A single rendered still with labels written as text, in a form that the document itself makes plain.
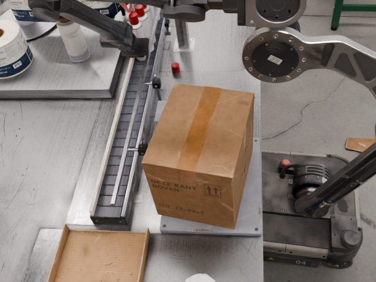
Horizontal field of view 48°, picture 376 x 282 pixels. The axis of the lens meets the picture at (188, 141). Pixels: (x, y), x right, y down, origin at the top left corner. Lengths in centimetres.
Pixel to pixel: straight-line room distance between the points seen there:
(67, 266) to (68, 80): 77
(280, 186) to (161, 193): 96
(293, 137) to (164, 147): 155
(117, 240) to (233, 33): 105
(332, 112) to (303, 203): 100
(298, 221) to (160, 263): 89
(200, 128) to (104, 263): 48
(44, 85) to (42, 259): 73
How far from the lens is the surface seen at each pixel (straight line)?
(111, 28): 138
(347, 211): 206
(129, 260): 129
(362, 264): 223
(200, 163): 107
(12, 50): 184
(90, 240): 135
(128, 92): 164
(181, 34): 184
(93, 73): 177
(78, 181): 149
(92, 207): 131
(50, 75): 183
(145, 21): 170
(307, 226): 199
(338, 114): 275
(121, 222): 134
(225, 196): 112
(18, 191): 155
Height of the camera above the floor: 198
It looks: 50 degrees down
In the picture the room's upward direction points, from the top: 9 degrees counter-clockwise
